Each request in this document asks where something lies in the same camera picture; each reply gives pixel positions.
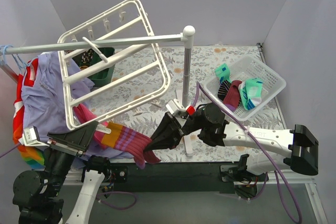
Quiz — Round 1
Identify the magenta purple sock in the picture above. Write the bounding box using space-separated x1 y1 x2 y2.
101 122 161 169
223 80 242 112

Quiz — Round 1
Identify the teal patterned sock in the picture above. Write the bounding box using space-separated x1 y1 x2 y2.
215 63 232 84

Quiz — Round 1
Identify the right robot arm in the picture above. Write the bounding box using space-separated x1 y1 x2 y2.
145 103 319 181

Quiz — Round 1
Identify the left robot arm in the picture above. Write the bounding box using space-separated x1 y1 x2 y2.
13 121 112 223

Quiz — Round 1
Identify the white sock drying hanger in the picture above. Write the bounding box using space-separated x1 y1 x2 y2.
56 0 180 130

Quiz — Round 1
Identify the red rainbow garment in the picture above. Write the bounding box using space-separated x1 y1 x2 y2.
13 58 44 169

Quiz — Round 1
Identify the pink sock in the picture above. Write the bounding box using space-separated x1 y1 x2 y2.
73 104 108 150

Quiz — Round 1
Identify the floral table mat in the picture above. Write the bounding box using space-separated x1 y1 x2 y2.
89 46 293 163

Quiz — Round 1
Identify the lavender shirt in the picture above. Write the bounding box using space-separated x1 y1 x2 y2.
21 51 133 169

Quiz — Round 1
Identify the dark green sock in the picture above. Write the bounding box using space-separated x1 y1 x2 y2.
72 47 116 88

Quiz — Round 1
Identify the white plastic basket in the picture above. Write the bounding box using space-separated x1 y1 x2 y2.
203 56 286 121

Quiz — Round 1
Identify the yellow orange sock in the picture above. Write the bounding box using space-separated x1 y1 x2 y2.
72 49 94 70

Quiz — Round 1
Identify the grey clothes rack stand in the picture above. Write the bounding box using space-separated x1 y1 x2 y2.
0 25 196 158

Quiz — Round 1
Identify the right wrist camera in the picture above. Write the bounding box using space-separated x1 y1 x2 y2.
165 99 195 118

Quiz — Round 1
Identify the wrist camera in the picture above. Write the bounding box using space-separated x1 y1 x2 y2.
165 99 195 118
18 126 49 147

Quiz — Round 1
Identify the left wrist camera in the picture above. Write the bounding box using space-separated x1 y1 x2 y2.
18 126 49 147

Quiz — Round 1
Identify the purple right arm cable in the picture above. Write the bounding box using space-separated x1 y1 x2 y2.
193 81 303 224

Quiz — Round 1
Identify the blue wire hanger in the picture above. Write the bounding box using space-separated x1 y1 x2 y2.
0 45 29 72

